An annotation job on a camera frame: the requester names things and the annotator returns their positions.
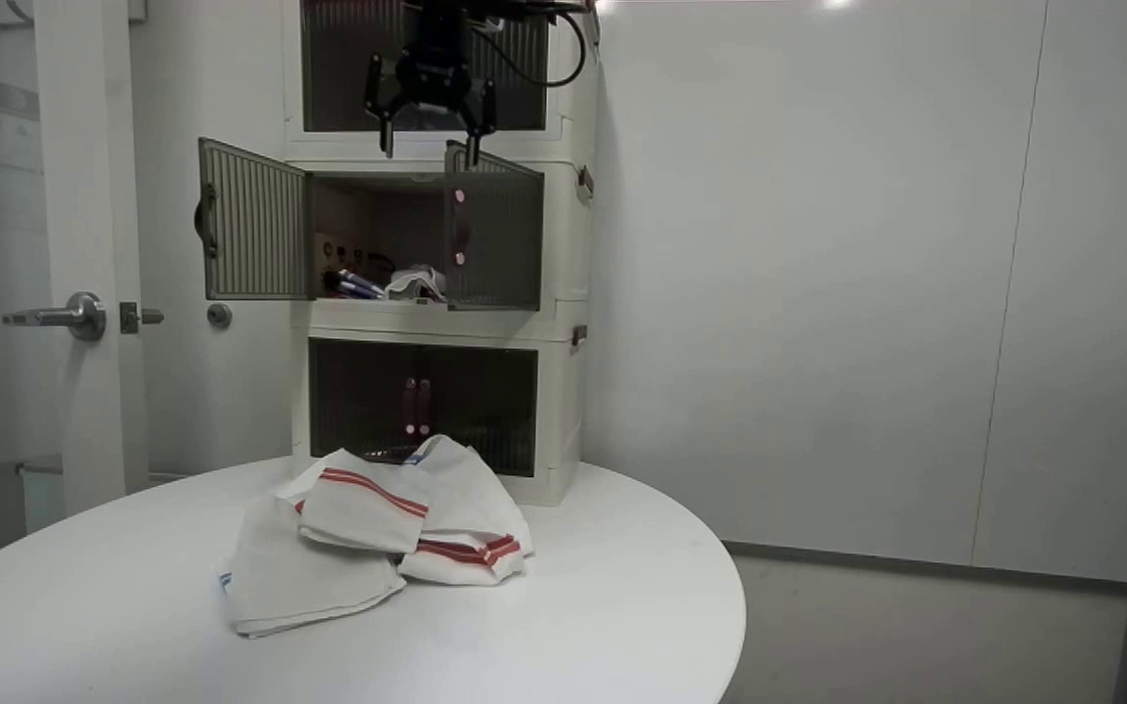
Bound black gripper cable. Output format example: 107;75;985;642
469;0;596;95

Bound white towel small blue mark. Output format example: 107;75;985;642
218;489;412;642

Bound silver door latch plate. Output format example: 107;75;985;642
116;296;169;335

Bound white stacked storage cabinet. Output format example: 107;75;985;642
287;0;601;507

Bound dark small items in cabinet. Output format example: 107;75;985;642
315;267;390;303

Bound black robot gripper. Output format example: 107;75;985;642
364;0;499;174

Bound smoky door of compartment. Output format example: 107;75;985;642
442;136;549;312

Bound crumpled white towel red stripes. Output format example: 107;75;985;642
394;528;533;592

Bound silver door lever handle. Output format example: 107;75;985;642
0;291;115;350

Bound white crumpled item in cabinet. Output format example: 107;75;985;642
385;267;454;308

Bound folded white towel red stripes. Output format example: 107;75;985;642
293;446;433;558

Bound ribbed door with black handle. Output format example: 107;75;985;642
193;134;312;305

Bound smoky cabinet door red handle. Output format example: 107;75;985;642
462;0;552;134
415;346;539;480
300;0;412;134
309;339;421;466

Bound white room door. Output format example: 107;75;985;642
31;0;300;515

